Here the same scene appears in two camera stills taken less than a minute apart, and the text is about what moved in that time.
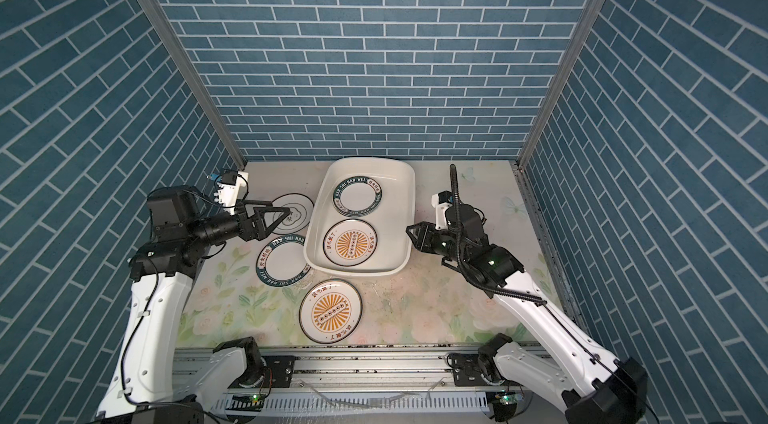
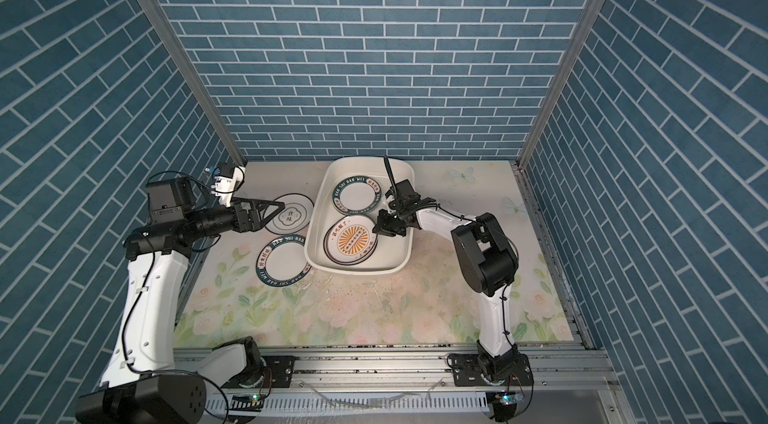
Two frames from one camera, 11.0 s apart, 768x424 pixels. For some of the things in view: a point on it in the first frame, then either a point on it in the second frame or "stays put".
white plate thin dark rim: x=300 y=214 stays put
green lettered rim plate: x=280 y=261 stays put
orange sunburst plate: x=330 y=310 to x=350 y=240
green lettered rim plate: x=357 y=196 stays put
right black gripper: x=424 y=239 to x=381 y=225
